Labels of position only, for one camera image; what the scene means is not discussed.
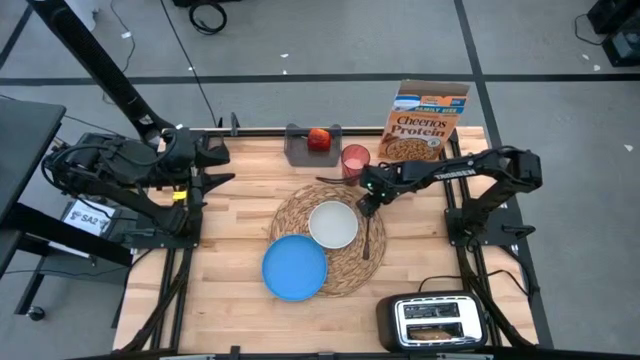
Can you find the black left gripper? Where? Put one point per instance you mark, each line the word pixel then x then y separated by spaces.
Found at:
pixel 185 160

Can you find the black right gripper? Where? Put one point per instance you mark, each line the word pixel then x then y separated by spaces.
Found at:
pixel 380 182

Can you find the white bowl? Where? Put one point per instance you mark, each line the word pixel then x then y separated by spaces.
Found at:
pixel 332 225

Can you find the dark metal spoon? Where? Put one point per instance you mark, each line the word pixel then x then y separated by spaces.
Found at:
pixel 367 240

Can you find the red apple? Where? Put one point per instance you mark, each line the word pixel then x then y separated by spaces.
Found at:
pixel 318 140

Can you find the Cheerios Protein cereal box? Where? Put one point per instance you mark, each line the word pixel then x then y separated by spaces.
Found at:
pixel 420 130

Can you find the blue plate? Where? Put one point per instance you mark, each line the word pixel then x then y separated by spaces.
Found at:
pixel 294 267

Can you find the brown toast slice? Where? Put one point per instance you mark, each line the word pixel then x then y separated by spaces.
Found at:
pixel 430 334

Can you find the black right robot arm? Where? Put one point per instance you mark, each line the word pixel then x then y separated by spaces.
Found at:
pixel 450 175

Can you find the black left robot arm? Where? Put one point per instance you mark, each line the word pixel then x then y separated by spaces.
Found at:
pixel 100 165

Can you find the red translucent cup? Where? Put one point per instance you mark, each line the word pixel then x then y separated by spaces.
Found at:
pixel 356 160

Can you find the grey plastic tray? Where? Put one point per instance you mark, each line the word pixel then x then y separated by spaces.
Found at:
pixel 300 155

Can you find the round woven placemat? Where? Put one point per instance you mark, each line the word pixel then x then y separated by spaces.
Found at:
pixel 350 270

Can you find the black silver toaster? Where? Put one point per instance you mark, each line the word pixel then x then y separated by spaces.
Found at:
pixel 387 320

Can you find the white SA2 label sheet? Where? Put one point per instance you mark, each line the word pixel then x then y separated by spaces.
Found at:
pixel 87 220

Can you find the black low support beam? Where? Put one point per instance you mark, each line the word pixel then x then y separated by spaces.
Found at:
pixel 60 230

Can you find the black slanted support beam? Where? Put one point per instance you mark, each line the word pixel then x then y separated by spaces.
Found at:
pixel 80 45

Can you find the black desk top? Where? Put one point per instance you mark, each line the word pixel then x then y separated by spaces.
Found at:
pixel 25 150

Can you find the white plastic object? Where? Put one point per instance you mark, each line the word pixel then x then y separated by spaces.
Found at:
pixel 82 12

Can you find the black caster wheel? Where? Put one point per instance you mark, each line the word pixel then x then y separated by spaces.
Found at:
pixel 36 313

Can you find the black equipment case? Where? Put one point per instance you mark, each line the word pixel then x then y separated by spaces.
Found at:
pixel 622 47
pixel 615 12

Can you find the black clamp post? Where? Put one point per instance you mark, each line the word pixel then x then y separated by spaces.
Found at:
pixel 234 352
pixel 234 122

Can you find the black metal table frame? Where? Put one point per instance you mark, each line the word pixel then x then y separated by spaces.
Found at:
pixel 260 132

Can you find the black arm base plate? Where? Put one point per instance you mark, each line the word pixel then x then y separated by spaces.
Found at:
pixel 150 240
pixel 500 235

